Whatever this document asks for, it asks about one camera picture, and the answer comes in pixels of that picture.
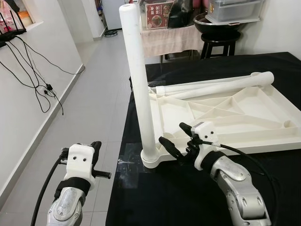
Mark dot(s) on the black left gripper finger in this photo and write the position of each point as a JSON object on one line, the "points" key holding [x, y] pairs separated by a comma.
{"points": [[96, 151]]}

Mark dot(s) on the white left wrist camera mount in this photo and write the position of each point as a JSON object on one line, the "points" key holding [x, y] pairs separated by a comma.
{"points": [[80, 162]]}

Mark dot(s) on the black bag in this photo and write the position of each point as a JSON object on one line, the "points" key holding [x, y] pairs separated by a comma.
{"points": [[181, 14]]}

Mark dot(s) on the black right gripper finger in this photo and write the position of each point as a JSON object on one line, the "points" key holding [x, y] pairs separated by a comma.
{"points": [[186, 128], [171, 147]]}

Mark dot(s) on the clear plastic tape strip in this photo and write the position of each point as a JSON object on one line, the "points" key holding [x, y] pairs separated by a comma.
{"points": [[131, 172]]}

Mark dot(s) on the white small fridge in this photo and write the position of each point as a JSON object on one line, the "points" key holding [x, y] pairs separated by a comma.
{"points": [[113, 14]]}

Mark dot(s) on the black power adapter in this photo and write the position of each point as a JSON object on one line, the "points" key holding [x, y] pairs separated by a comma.
{"points": [[47, 88]]}

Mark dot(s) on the clear plastic storage box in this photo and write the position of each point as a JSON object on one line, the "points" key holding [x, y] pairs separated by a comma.
{"points": [[233, 12]]}

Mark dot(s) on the pink cloth covered table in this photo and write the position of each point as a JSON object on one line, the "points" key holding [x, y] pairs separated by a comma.
{"points": [[169, 42]]}

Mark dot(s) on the black router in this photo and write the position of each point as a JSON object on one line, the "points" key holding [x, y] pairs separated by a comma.
{"points": [[9, 35]]}

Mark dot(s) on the red printed box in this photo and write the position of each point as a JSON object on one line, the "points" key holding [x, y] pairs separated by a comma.
{"points": [[159, 16]]}

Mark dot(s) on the white plastic children tabletop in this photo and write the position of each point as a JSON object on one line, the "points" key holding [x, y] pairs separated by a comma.
{"points": [[244, 127]]}

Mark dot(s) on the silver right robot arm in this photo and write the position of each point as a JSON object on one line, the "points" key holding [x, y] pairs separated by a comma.
{"points": [[240, 188]]}

